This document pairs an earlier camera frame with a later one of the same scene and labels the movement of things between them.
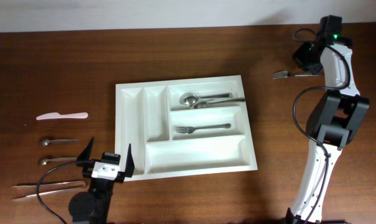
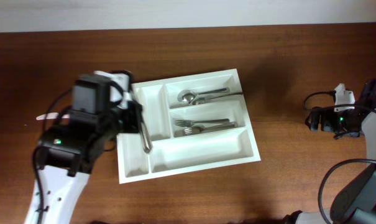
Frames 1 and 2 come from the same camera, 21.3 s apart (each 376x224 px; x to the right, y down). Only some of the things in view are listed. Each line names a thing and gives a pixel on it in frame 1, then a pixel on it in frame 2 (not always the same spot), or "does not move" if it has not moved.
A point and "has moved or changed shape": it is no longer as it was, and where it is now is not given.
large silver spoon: x=202 y=104 → x=201 y=100
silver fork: x=191 y=129 → x=189 y=123
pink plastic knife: x=56 y=116 does not move
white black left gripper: x=130 y=167 → x=134 y=108
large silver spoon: x=190 y=99 has moved or changed shape
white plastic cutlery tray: x=184 y=127 does not move
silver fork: x=279 y=74 → x=201 y=129
